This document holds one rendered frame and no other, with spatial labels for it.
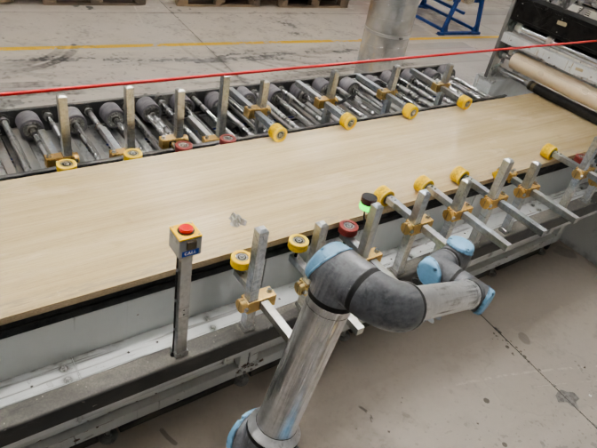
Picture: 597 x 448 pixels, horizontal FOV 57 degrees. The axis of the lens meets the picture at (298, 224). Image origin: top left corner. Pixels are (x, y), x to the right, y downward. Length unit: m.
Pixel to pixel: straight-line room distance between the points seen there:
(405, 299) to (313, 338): 0.25
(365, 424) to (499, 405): 0.74
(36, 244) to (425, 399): 1.92
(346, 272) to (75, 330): 1.06
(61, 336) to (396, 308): 1.17
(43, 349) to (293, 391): 0.91
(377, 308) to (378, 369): 1.79
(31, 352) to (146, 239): 0.52
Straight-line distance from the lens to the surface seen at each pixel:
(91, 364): 2.03
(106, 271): 1.93
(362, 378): 2.90
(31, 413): 1.85
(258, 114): 2.86
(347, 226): 2.25
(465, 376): 3.13
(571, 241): 4.49
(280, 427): 1.50
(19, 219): 2.19
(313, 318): 1.29
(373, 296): 1.18
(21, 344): 1.95
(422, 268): 1.75
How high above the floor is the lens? 2.19
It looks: 36 degrees down
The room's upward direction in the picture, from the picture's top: 12 degrees clockwise
